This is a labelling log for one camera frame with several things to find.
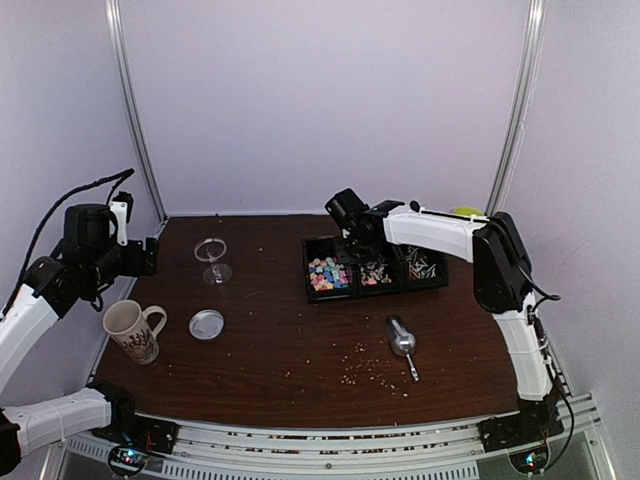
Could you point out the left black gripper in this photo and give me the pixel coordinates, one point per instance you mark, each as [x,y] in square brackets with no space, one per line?
[134,265]

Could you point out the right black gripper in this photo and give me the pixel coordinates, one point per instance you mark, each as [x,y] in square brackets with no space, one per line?
[373,253]

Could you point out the black three-compartment candy tray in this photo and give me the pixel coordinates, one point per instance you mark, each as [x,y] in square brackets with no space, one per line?
[399,269]

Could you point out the clear plastic cup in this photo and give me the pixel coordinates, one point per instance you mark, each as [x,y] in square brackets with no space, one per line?
[213,253]

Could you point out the metal scoop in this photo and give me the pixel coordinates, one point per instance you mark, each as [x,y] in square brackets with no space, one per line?
[402,342]

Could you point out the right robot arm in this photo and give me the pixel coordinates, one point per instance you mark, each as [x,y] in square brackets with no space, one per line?
[502,275]

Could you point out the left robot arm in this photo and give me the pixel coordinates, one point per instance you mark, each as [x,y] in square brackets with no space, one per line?
[94,251]

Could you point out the cream floral mug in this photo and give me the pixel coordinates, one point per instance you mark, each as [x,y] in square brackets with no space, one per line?
[135,329]

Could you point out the clear plastic lid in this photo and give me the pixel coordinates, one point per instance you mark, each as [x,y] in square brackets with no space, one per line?
[206,325]

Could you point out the green bowl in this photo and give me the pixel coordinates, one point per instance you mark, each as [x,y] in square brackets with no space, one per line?
[468,211]

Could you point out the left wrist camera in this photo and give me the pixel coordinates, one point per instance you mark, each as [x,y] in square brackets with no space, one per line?
[120,208]

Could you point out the front aluminium rail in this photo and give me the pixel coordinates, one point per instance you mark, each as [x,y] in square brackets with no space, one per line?
[443,450]

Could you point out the right aluminium frame post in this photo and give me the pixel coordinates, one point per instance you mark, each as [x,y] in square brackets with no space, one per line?
[524,92]

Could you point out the aluminium frame post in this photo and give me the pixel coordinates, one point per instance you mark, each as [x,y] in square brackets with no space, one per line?
[524,92]
[117,38]

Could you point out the left aluminium frame post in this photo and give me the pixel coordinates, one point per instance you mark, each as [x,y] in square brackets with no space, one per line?
[117,38]

